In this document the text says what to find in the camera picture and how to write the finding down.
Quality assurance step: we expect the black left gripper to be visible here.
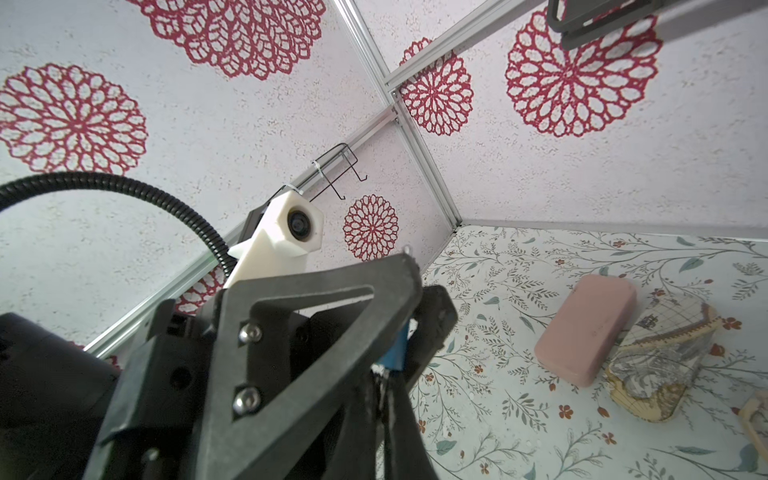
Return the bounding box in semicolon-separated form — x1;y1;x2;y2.
1;301;217;479

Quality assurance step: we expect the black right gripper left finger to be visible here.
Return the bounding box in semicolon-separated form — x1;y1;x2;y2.
322;372;377;479

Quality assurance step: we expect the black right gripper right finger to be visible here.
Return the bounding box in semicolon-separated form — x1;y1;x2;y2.
383;372;437;480

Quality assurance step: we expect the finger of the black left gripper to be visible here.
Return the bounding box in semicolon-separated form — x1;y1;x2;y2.
191;254;422;479
403;285;458;390

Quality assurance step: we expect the blue padlock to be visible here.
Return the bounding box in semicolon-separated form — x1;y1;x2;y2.
376;322;410;372

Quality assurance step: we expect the pink rectangular case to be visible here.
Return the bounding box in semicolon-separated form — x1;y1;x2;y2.
534;275;637;388

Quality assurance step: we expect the patterned cream pouch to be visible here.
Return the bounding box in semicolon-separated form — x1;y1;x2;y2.
605;296;722;423

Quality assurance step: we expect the black wire wall rack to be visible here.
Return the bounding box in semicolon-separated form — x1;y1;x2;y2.
267;142;368;203

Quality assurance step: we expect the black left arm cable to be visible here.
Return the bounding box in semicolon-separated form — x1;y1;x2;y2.
0;172;238;278

